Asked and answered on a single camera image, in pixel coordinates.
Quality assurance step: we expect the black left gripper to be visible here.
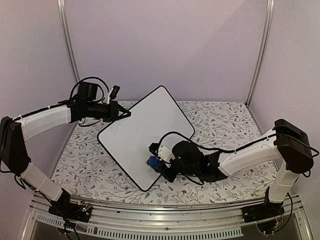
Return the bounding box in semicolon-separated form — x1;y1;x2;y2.
86;100;131;123

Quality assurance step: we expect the blue whiteboard eraser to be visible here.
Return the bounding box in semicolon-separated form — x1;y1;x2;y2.
146;156;161;167

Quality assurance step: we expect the white whiteboard black frame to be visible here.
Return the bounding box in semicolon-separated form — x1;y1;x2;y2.
97;85;195;192

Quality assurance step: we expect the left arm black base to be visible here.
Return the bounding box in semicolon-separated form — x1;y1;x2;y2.
48;189;92;223

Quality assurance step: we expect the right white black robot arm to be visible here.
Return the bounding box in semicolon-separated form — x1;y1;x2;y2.
147;119;320;218

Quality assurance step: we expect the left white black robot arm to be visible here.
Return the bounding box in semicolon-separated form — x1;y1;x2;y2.
0;100;131;217

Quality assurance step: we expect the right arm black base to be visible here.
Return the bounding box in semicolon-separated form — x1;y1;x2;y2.
241;198;285;235

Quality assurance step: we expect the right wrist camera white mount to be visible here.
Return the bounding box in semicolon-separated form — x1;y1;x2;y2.
148;131;203;168

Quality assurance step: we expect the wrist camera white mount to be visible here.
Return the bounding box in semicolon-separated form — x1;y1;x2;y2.
148;131;203;168
71;75;123;105

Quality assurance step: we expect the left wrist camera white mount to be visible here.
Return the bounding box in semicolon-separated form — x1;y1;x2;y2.
71;75;123;105

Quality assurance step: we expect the aluminium front rail frame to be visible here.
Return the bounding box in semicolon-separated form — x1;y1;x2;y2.
22;194;315;240

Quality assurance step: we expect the left aluminium corner post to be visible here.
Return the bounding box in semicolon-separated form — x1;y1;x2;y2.
56;0;87;107

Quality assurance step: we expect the aluminium corner post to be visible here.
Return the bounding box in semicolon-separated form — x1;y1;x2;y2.
56;0;87;107
245;0;275;108

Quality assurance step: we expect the right aluminium corner post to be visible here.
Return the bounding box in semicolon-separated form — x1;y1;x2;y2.
245;0;275;108

